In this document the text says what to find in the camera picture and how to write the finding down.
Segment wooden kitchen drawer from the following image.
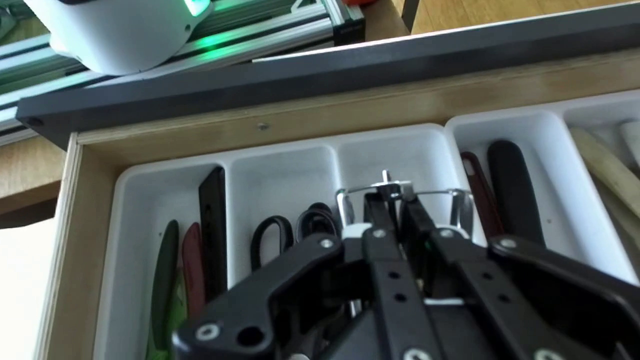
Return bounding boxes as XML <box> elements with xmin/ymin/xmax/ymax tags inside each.
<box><xmin>18</xmin><ymin>0</ymin><xmax>640</xmax><ymax>360</ymax></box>

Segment green handled knife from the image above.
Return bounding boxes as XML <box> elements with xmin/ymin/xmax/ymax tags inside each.
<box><xmin>146</xmin><ymin>219</ymin><xmax>186</xmax><ymax>360</ymax></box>

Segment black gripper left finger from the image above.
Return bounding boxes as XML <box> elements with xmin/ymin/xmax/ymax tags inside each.
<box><xmin>172</xmin><ymin>198</ymin><xmax>440</xmax><ymax>360</ymax></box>

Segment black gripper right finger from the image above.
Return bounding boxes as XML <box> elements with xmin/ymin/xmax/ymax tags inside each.
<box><xmin>401</xmin><ymin>195</ymin><xmax>640</xmax><ymax>360</ymax></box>

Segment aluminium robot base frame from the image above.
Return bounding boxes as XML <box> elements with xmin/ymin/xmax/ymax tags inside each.
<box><xmin>0</xmin><ymin>0</ymin><xmax>365</xmax><ymax>139</ymax></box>

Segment black handled scissors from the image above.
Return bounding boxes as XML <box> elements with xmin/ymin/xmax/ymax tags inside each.
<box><xmin>251</xmin><ymin>202</ymin><xmax>341</xmax><ymax>269</ymax></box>

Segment white plastic utensil tray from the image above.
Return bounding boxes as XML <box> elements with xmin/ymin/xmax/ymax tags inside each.
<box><xmin>93</xmin><ymin>92</ymin><xmax>638</xmax><ymax>360</ymax></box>

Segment black handled knife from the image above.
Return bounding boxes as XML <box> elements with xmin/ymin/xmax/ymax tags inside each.
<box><xmin>198</xmin><ymin>167</ymin><xmax>226</xmax><ymax>300</ymax></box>

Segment silver ice cream scoop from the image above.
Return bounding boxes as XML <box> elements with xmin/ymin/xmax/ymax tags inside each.
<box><xmin>334</xmin><ymin>169</ymin><xmax>475</xmax><ymax>237</ymax></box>

